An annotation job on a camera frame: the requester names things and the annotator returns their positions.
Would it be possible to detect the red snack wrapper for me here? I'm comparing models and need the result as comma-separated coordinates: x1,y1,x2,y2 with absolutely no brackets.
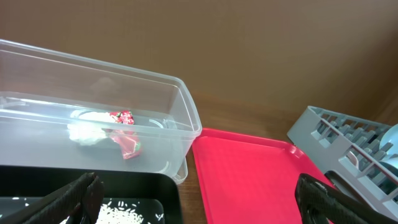
105,110,142,160

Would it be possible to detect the grey dishwasher rack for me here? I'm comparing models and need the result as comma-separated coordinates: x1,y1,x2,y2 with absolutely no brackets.
287,106,397,219

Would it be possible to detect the white rice pile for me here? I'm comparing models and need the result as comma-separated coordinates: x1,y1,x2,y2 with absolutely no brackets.
12,195,165,224

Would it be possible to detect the red serving tray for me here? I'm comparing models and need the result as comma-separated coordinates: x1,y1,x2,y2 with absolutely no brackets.
192,129,330,224

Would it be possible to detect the light blue plate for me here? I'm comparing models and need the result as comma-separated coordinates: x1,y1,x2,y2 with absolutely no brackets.
379,124,398,157

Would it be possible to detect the white napkin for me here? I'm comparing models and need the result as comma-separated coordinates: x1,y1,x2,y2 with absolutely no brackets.
67,110,112,146

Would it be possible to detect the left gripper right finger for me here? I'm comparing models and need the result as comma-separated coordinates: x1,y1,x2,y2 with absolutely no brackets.
295,173,397,224

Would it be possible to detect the black plastic tray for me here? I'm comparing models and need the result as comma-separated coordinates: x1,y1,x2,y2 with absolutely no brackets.
1,166,183,223

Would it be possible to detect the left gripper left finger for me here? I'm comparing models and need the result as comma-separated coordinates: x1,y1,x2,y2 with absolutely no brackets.
1,172,104,224

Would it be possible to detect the clear plastic waste bin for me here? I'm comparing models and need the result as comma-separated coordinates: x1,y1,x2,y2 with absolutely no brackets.
1,40,202,183

